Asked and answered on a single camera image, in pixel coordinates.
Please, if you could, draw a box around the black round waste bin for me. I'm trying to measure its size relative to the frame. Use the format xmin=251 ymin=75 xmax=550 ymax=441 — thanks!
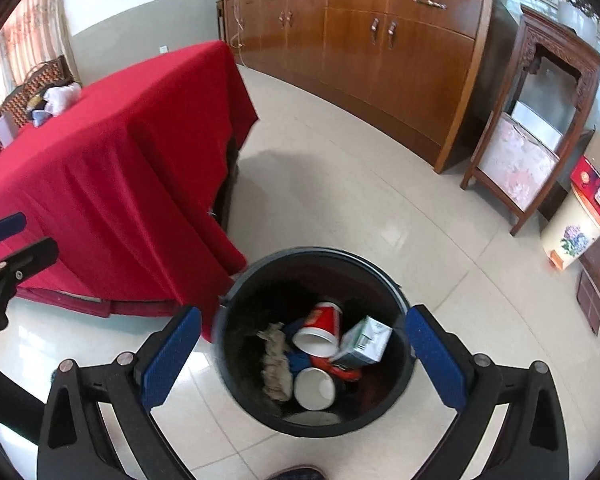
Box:
xmin=215 ymin=246 xmax=414 ymax=439

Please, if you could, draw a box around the beige rag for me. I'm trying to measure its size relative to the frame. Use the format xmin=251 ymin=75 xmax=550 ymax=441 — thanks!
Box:
xmin=254 ymin=322 xmax=294 ymax=404

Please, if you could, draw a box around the red tablecloth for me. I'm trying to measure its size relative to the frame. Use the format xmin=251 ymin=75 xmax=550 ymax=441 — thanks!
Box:
xmin=0 ymin=40 xmax=260 ymax=344

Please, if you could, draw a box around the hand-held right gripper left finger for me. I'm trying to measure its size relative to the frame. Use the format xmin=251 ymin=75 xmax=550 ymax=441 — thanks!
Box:
xmin=36 ymin=305 xmax=203 ymax=480

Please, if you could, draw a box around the wooden sideboard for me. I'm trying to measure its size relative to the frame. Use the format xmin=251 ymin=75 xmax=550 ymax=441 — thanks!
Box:
xmin=216 ymin=0 xmax=496 ymax=175

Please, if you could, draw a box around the green white carton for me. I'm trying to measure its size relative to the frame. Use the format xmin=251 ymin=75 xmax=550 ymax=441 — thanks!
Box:
xmin=330 ymin=315 xmax=394 ymax=370

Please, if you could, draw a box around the orange plastic bag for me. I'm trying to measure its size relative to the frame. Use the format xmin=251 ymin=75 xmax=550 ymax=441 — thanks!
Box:
xmin=311 ymin=355 xmax=364 ymax=384

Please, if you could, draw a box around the white cable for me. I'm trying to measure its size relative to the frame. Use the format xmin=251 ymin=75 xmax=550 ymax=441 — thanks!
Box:
xmin=229 ymin=0 xmax=247 ymax=63

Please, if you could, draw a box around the red paper cup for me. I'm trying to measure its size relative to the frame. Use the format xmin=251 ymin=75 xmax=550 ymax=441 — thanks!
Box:
xmin=292 ymin=301 xmax=344 ymax=357

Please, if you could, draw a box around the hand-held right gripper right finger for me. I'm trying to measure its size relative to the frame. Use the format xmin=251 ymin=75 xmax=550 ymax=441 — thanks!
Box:
xmin=405 ymin=304 xmax=571 ymax=480

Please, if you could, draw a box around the white blue paper cup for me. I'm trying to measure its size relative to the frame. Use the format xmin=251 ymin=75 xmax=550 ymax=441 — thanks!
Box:
xmin=293 ymin=366 xmax=337 ymax=411

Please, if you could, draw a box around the flower print bucket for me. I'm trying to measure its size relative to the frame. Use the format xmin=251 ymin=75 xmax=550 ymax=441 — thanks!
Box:
xmin=540 ymin=187 xmax=600 ymax=274

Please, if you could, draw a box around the person's dark shoe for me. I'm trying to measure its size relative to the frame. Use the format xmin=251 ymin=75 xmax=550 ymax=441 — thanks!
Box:
xmin=267 ymin=466 xmax=332 ymax=480

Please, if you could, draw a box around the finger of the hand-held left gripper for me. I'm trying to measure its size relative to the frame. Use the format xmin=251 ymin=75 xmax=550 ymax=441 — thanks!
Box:
xmin=0 ymin=237 xmax=60 ymax=292
xmin=0 ymin=212 xmax=28 ymax=249

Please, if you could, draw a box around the dark brown box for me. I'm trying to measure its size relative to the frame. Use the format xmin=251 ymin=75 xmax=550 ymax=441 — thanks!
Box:
xmin=576 ymin=237 xmax=600 ymax=337

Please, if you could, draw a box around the patterned curtain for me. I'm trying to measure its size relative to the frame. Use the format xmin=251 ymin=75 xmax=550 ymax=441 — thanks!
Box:
xmin=0 ymin=0 xmax=74 ymax=122

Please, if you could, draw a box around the carved wooden stand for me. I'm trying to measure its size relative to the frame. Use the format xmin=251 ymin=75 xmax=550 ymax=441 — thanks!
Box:
xmin=461 ymin=4 xmax=600 ymax=237

